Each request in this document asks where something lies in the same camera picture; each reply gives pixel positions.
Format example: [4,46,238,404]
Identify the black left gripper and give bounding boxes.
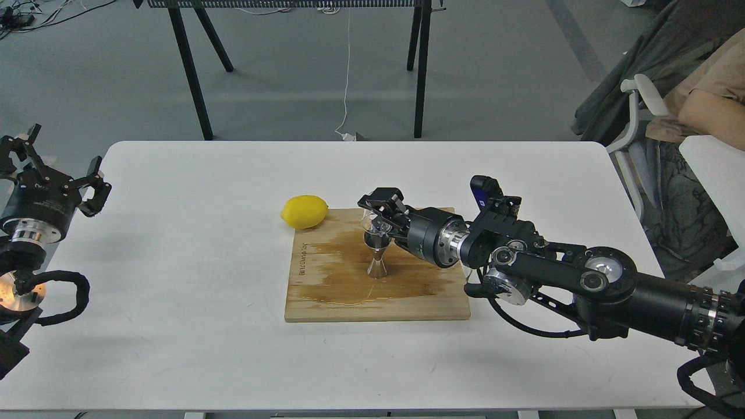
[1,124,112,243]

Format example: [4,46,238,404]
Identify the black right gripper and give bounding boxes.
[357,187,469,268]

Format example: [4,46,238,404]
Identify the steel jigger measuring cup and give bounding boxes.
[363,231,391,279]

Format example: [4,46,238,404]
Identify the small clear glass cup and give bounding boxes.
[361,209,382,235]

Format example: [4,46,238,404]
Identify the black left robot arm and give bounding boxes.
[1,124,112,377]

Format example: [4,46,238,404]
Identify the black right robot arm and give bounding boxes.
[357,175,743,418]

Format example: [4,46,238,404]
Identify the wooden cutting board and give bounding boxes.
[285,208,471,322]

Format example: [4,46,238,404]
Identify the yellow lemon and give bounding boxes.
[280,194,328,230]

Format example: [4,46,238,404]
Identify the black metal trestle table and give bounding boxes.
[133,1,445,141]

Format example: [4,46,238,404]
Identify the dark grey jacket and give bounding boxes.
[572,1,743,283]

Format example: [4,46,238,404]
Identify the white office chair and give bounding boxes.
[606,73,743,292]

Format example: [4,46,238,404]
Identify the person in beige shirt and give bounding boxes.
[645,31,744,150]

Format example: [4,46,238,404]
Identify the white cable with plug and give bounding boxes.
[335,8,357,141]

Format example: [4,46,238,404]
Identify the black cables on floor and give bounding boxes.
[0,0,117,41]

